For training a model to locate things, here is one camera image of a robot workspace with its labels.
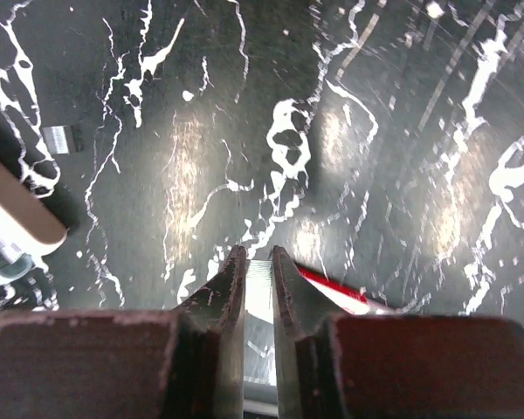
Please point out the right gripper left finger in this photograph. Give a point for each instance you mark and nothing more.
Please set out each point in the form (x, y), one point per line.
(187, 362)

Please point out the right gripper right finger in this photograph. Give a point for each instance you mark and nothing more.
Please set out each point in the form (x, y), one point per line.
(332, 364)

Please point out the light blue stapler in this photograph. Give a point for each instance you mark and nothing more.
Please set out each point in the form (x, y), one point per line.
(28, 230)

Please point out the red white staple box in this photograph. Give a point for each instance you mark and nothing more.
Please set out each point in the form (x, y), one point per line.
(350, 300)

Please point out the small silver staple strip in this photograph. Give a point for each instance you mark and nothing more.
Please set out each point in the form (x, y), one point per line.
(62, 140)

